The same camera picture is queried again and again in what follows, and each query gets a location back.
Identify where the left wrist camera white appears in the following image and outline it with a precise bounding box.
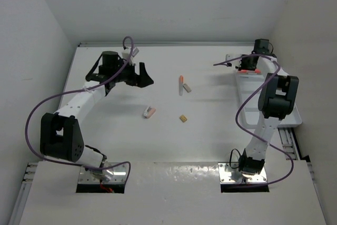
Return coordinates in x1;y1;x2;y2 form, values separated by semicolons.
122;47;139;59

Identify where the tan eraser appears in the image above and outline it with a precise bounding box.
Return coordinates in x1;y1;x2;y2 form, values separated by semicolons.
179;115;187;122

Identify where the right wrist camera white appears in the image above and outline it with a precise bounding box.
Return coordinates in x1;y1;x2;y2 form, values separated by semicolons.
225;54;242;69

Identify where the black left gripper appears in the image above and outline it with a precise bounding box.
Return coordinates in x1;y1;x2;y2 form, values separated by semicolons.
111;58;153;87

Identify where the purple cable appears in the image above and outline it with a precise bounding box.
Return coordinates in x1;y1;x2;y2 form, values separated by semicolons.
25;36;136;173
213;53;295;188

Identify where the metal mounting plate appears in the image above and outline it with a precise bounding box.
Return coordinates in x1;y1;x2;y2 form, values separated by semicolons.
218;162;267;185
78;164;128;184

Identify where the metal mounting plate right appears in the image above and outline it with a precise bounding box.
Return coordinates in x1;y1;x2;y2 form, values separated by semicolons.
218;162;267;185

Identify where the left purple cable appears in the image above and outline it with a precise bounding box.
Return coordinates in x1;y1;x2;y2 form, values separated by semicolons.
25;36;136;173

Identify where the pink red highlighter pen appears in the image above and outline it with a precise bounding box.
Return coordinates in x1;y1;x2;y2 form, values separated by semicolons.
238;69;261;75

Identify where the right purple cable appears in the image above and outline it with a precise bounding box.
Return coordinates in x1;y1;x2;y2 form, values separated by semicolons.
213;53;295;188

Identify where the metal mounting plate left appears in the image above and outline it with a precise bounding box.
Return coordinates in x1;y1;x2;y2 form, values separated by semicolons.
78;164;128;184

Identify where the orange capped grey marker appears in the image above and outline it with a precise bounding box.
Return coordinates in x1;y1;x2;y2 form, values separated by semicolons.
179;75;184;96

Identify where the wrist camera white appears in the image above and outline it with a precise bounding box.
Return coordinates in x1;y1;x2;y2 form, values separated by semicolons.
225;54;242;69
122;47;139;59

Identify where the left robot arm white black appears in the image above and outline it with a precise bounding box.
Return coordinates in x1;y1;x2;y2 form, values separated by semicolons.
40;48;154;172

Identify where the white compartment tray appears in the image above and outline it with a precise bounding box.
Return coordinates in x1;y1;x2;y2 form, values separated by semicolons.
234;66;303;129

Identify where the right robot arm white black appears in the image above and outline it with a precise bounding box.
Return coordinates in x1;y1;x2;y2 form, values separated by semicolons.
239;38;299;175

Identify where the grey brown eraser block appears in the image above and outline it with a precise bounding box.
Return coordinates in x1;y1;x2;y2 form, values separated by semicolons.
183;83;192;93

